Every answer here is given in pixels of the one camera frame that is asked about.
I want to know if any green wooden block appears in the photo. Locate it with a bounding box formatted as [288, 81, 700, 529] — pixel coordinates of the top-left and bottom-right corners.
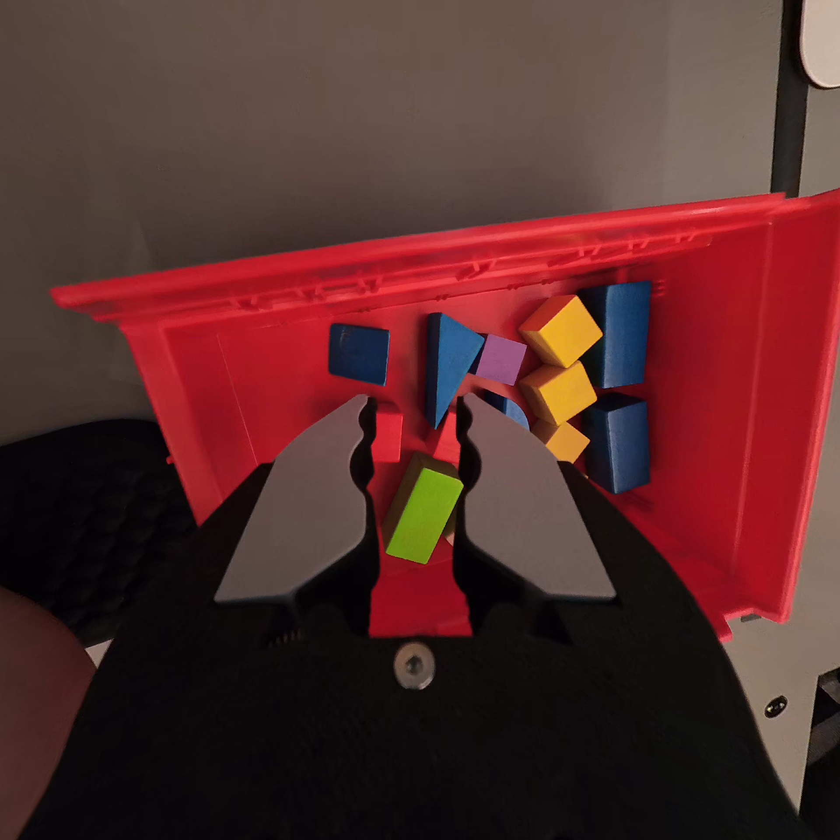
[382, 451, 464, 564]

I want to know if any yellow cube block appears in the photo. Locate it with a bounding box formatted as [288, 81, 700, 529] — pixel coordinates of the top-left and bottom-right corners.
[530, 420, 591, 464]

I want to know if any yellow wooden block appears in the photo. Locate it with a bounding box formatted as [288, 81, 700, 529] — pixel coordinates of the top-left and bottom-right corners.
[518, 361, 598, 425]
[518, 295, 603, 368]

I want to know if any red wooden block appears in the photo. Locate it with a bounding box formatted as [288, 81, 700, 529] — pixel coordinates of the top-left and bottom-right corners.
[375, 403, 403, 463]

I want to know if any red plastic bin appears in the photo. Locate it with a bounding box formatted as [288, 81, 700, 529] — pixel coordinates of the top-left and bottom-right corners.
[51, 189, 840, 644]

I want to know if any blue half-cylinder block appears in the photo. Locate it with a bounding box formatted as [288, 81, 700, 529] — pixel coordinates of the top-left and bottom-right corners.
[482, 390, 531, 433]

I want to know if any white metal stand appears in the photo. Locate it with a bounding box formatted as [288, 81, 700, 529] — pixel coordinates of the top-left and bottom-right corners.
[799, 0, 840, 89]

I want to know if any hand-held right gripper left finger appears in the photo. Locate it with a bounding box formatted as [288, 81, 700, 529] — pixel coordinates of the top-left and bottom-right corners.
[214, 394, 380, 606]

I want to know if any small blue wooden block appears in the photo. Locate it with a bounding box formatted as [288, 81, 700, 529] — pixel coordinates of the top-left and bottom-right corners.
[425, 313, 487, 429]
[328, 323, 390, 385]

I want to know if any purple wooden block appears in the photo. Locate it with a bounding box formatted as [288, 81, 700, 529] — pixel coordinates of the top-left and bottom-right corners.
[476, 335, 528, 387]

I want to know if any blue rectangular block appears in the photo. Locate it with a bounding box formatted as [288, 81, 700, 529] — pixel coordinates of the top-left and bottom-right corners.
[577, 281, 652, 389]

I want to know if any black textured armrest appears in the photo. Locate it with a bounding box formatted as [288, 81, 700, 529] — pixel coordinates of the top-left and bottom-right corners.
[0, 420, 198, 643]

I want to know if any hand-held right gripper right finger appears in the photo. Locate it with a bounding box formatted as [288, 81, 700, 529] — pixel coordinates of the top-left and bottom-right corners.
[455, 392, 618, 602]

